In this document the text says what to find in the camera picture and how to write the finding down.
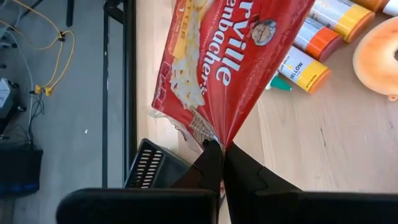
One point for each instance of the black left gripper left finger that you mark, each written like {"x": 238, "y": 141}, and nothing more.
{"x": 205, "y": 174}

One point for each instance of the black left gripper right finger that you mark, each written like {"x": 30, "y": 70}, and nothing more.
{"x": 245, "y": 186}

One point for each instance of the red popcorn bag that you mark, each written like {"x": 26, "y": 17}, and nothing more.
{"x": 236, "y": 77}

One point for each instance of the green food colouring bottle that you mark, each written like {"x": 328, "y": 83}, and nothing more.
{"x": 281, "y": 84}

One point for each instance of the yellow-banded food colouring bottle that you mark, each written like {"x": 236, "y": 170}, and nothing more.
{"x": 345, "y": 17}
{"x": 306, "y": 70}

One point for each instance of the orange-banded red colouring bottle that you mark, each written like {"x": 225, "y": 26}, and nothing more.
{"x": 320, "y": 40}

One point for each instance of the orange glazed toy donut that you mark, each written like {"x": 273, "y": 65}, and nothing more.
{"x": 373, "y": 62}

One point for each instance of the black plastic mesh basket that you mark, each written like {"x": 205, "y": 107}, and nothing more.
{"x": 161, "y": 168}

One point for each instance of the black box on floor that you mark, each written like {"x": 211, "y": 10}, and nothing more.
{"x": 18, "y": 171}

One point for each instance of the black stand leg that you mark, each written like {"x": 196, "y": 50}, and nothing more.
{"x": 70, "y": 12}

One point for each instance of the grey device on floor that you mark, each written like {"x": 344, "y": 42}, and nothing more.
{"x": 4, "y": 96}

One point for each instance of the black aluminium table frame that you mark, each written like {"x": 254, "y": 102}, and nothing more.
{"x": 130, "y": 77}

